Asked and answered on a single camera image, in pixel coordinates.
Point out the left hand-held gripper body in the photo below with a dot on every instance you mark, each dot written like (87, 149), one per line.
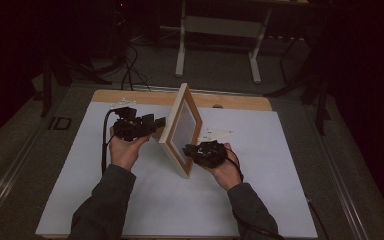
(130, 128)

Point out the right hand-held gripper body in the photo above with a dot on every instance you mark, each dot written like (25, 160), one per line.
(211, 153)

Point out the person's left hand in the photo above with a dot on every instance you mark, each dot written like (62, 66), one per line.
(126, 151)

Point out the person's right hand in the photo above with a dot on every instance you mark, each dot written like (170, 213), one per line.
(228, 171)

